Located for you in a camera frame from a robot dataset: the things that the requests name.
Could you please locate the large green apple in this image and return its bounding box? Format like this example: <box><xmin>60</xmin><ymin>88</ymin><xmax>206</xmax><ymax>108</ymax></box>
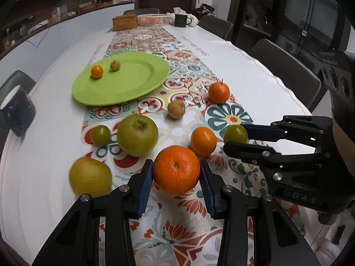
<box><xmin>117</xmin><ymin>114</ymin><xmax>159</xmax><ymax>157</ymax></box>

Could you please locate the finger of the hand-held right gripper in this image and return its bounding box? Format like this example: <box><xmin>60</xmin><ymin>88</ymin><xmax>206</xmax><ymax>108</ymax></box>
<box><xmin>243</xmin><ymin>115</ymin><xmax>334</xmax><ymax>148</ymax></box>
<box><xmin>223</xmin><ymin>141</ymin><xmax>334</xmax><ymax>184</ymax></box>

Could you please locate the grey dining chair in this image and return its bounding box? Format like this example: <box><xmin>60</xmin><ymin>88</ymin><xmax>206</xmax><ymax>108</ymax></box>
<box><xmin>197</xmin><ymin>15</ymin><xmax>234</xmax><ymax>41</ymax></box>
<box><xmin>0</xmin><ymin>70</ymin><xmax>37</xmax><ymax>100</ymax></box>
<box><xmin>123</xmin><ymin>8</ymin><xmax>160</xmax><ymax>16</ymax></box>
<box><xmin>248</xmin><ymin>38</ymin><xmax>322</xmax><ymax>113</ymax></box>

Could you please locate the woven wicker basket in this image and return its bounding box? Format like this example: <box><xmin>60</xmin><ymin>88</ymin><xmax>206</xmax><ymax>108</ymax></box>
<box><xmin>112</xmin><ymin>15</ymin><xmax>138</xmax><ymax>31</ymax></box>

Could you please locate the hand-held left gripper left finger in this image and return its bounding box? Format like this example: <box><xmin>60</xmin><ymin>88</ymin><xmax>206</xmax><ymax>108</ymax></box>
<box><xmin>32</xmin><ymin>159</ymin><xmax>154</xmax><ymax>266</ymax></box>

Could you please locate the tangerine with stem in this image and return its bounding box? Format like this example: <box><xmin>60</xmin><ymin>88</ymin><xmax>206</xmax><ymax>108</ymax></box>
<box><xmin>208</xmin><ymin>79</ymin><xmax>230</xmax><ymax>103</ymax></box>

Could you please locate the medium orange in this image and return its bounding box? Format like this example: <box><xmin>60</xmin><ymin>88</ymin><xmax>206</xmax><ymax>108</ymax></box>
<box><xmin>190</xmin><ymin>127</ymin><xmax>217</xmax><ymax>157</ymax></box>

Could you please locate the black mug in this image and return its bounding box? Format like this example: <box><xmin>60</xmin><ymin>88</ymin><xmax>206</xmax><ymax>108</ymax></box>
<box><xmin>174</xmin><ymin>13</ymin><xmax>193</xmax><ymax>27</ymax></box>

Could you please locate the white plush cloth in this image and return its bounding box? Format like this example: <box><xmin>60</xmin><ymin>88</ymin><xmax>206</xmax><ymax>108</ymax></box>
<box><xmin>166</xmin><ymin>12</ymin><xmax>199</xmax><ymax>27</ymax></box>

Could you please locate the yellow-green apple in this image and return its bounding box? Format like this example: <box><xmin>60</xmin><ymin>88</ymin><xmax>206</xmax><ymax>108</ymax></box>
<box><xmin>69</xmin><ymin>156</ymin><xmax>112</xmax><ymax>198</ymax></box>

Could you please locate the clear container of oranges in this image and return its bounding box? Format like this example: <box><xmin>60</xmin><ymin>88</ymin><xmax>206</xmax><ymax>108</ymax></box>
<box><xmin>137</xmin><ymin>14</ymin><xmax>172</xmax><ymax>26</ymax></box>

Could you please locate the green plate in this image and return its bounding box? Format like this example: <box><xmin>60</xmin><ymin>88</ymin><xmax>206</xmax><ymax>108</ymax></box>
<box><xmin>71</xmin><ymin>52</ymin><xmax>170</xmax><ymax>106</ymax></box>

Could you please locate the small green fruit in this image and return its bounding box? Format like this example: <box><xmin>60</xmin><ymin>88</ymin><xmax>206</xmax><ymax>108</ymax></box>
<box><xmin>223</xmin><ymin>125</ymin><xmax>249</xmax><ymax>145</ymax></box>
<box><xmin>91</xmin><ymin>125</ymin><xmax>111</xmax><ymax>146</ymax></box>

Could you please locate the dark mug with white rim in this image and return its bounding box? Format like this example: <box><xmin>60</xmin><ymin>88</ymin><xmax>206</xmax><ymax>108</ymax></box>
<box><xmin>0</xmin><ymin>86</ymin><xmax>36</xmax><ymax>137</ymax></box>

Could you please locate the large orange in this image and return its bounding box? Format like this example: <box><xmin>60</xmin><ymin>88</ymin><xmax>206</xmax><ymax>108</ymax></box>
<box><xmin>153</xmin><ymin>145</ymin><xmax>201</xmax><ymax>195</ymax></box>

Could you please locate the brown round fruit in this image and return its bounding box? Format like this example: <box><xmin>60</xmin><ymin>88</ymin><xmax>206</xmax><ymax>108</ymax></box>
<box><xmin>167</xmin><ymin>100</ymin><xmax>186</xmax><ymax>119</ymax></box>

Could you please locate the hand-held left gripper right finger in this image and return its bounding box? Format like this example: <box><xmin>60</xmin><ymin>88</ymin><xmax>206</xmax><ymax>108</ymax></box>
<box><xmin>200</xmin><ymin>160</ymin><xmax>322</xmax><ymax>266</ymax></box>

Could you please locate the patterned floral table runner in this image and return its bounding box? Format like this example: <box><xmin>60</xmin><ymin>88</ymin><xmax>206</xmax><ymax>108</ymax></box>
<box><xmin>82</xmin><ymin>25</ymin><xmax>307</xmax><ymax>266</ymax></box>

